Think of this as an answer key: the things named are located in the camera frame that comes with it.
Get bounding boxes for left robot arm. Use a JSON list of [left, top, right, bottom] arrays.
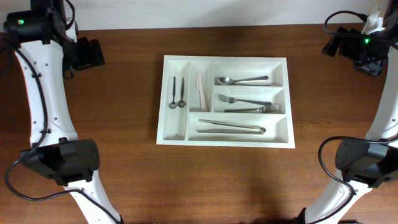
[[4, 0, 123, 223]]

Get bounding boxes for small steel teaspoon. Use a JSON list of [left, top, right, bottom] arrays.
[[169, 77, 177, 109], [177, 78, 186, 108]]

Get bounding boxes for left black cable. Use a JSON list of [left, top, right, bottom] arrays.
[[0, 0, 122, 224]]

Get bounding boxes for white plastic cutlery tray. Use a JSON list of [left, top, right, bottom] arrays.
[[157, 55, 295, 149]]

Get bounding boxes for steel fork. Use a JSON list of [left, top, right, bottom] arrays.
[[215, 94, 272, 106], [224, 104, 282, 113]]

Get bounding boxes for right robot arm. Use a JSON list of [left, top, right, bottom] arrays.
[[292, 1, 397, 223]]

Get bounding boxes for pink plastic knife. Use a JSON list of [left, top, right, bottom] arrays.
[[195, 71, 209, 112]]

